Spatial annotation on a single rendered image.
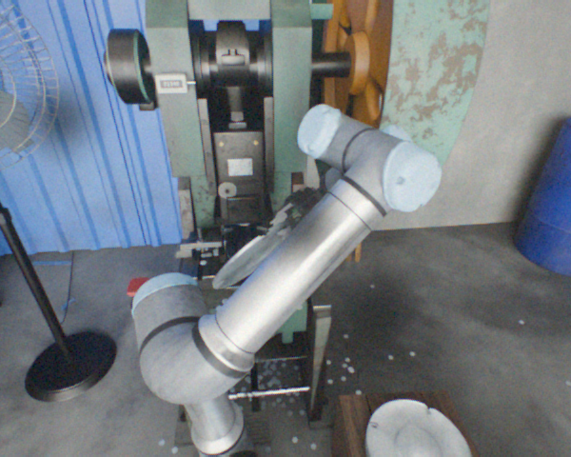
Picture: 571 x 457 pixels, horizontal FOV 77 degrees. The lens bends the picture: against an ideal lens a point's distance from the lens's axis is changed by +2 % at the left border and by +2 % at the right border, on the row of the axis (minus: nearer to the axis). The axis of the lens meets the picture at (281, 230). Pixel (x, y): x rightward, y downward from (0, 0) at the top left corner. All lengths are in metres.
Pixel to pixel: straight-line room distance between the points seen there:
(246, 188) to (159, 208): 1.51
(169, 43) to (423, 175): 0.72
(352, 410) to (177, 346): 0.91
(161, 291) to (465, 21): 0.71
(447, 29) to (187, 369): 0.71
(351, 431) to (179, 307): 0.86
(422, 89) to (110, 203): 2.16
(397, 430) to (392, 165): 0.98
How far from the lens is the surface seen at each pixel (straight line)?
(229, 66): 1.02
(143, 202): 2.54
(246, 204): 1.11
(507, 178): 3.18
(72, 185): 2.61
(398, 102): 0.77
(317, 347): 1.29
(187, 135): 1.02
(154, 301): 0.59
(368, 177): 0.44
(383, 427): 1.27
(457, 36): 0.81
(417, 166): 0.42
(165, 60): 0.99
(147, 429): 1.76
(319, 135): 0.51
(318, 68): 1.10
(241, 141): 1.06
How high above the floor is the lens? 1.47
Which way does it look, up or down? 32 degrees down
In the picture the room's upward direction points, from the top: straight up
